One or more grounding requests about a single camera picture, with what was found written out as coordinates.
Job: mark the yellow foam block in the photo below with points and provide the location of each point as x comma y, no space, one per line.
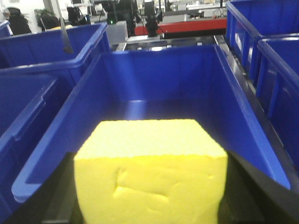
150,172

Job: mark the blue target bin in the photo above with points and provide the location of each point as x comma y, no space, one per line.
176,83

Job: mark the blue bin left front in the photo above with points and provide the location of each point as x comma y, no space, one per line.
28,104

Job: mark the blue bin left rear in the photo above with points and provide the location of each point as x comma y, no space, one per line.
43,53

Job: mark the blue bin right front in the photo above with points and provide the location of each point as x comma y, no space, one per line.
278,92

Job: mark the blue bin right rear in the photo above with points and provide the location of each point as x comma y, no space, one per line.
249,21

